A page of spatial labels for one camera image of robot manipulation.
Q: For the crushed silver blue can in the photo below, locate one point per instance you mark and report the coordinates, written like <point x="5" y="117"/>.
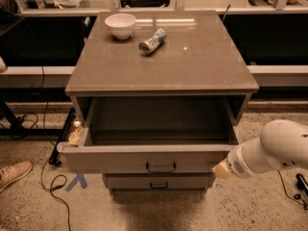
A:
<point x="148" y="46"/>

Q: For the grey top drawer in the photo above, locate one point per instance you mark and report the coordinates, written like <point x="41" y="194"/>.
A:
<point x="122" y="134"/>

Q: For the black top drawer handle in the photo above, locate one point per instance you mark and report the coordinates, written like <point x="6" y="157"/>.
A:
<point x="160" y="169"/>

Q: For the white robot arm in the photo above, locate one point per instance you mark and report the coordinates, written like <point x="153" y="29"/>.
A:
<point x="282" y="144"/>

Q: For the white ceramic bowl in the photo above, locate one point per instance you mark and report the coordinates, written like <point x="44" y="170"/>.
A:
<point x="121" y="25"/>

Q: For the tan shoe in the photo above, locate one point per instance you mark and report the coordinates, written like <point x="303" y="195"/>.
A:
<point x="13" y="173"/>

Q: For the grey cabinet with glossy top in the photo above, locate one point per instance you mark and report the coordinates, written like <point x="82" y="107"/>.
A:
<point x="198" y="58"/>

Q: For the black device on floor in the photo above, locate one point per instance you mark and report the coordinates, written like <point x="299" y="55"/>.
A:
<point x="302" y="184"/>

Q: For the grey drawer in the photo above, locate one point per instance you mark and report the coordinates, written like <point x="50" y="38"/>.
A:
<point x="122" y="134"/>
<point x="176" y="181"/>

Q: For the black drawer handle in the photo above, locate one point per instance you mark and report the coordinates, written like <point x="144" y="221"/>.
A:
<point x="160" y="169"/>
<point x="158" y="186"/>

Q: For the black rack with snacks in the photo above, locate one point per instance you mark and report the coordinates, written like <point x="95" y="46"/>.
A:
<point x="71" y="124"/>

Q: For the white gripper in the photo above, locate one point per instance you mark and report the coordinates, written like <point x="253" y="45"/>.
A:
<point x="236" y="164"/>

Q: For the blue tape cross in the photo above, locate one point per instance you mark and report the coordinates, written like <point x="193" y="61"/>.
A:
<point x="78" y="179"/>

